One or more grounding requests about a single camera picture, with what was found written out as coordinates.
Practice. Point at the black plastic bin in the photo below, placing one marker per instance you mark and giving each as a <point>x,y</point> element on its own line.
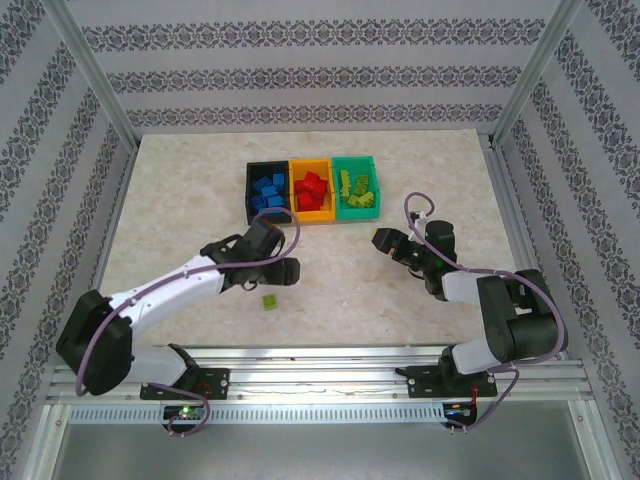
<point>250,212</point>

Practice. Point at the aluminium side rail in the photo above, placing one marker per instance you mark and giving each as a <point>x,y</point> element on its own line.
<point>117,200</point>
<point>512,200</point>

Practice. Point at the grey metal bottom panel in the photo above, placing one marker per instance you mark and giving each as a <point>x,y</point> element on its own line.
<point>320,455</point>

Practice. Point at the large red lego brick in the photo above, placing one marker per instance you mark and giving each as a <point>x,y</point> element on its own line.
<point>301,186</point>

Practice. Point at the right controller board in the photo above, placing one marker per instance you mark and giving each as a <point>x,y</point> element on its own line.
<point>457,410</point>

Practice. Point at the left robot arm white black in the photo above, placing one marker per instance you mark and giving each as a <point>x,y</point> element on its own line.
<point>165,295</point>

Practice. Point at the aluminium frame post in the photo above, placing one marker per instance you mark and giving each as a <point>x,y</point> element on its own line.
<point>98,75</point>
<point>534,75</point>

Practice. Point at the green plastic bin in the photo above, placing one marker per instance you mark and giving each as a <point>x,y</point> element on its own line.
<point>357,214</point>

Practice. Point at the yellow plastic bin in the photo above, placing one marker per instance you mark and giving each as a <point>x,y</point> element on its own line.
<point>312,216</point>

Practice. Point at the left controller board green light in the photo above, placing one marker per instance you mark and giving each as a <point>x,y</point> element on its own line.
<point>185,412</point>

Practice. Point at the small lime green lego brick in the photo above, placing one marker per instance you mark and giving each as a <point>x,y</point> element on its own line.
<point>361,178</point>
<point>359,189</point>
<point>270,302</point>

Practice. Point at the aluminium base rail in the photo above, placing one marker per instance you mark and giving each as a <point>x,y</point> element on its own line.
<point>320,380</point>

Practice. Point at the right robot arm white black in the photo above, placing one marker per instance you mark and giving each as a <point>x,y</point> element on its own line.
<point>520,320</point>

